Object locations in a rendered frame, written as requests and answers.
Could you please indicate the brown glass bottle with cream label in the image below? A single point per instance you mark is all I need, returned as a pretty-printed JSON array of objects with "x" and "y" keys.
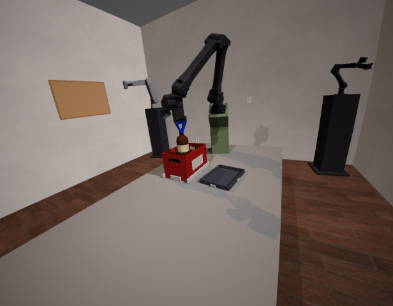
[{"x": 182, "y": 144}]

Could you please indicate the red crate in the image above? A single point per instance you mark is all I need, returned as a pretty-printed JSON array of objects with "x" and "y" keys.
[{"x": 188, "y": 164}]

